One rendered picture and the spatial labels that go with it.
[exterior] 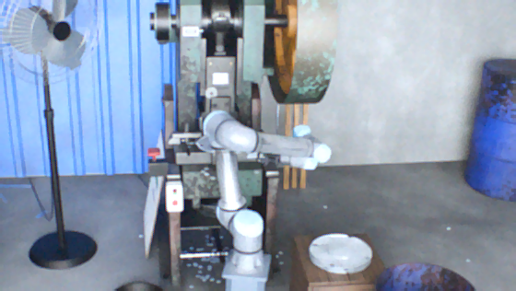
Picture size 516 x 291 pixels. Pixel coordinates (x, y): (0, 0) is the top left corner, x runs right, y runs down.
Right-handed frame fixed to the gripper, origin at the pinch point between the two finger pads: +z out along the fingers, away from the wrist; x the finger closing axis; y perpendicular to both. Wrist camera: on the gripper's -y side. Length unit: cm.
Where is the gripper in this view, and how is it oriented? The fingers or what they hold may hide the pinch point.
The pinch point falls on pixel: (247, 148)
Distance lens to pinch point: 289.8
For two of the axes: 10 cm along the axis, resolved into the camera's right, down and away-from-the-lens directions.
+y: -4.7, 3.2, -8.2
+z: -8.8, -1.3, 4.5
